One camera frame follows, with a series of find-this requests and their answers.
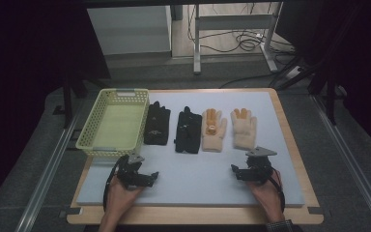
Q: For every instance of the person's right hand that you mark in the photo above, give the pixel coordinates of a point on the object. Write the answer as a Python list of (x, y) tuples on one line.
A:
[(267, 196)]

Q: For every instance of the aluminium rail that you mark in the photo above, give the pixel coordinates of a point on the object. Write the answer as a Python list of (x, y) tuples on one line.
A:
[(351, 164), (50, 167)]

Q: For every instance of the black glove with silver emblem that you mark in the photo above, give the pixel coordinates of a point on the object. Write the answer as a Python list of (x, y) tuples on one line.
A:
[(156, 124)]

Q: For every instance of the white metal desk frame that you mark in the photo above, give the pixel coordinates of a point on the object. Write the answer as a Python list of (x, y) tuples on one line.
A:
[(235, 22)]

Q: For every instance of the dark metal stand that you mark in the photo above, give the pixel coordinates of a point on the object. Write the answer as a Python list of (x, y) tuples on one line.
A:
[(330, 93), (67, 96)]

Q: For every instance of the cream glove with orange fingertips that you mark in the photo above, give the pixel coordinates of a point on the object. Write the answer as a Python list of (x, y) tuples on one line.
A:
[(244, 133)]

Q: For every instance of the pale foam mat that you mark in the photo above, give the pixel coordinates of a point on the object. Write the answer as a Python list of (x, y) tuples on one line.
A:
[(206, 180)]

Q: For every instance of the person's left hand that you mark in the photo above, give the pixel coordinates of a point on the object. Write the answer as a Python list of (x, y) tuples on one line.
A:
[(122, 198)]

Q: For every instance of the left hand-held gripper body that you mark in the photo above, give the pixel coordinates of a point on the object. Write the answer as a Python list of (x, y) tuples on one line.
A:
[(130, 172)]

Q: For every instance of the yellow-green plastic basket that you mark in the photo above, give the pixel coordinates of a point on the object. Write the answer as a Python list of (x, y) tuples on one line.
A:
[(119, 124)]

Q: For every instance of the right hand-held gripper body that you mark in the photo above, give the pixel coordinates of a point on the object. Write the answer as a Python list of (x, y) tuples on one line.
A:
[(259, 167)]

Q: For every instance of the white cabinet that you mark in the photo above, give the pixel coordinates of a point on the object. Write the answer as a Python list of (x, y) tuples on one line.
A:
[(132, 30)]

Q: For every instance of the plain black glove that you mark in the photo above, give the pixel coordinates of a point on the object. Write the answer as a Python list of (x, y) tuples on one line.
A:
[(188, 132)]

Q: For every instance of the white power strip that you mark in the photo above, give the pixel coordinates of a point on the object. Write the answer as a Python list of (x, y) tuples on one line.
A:
[(293, 72)]

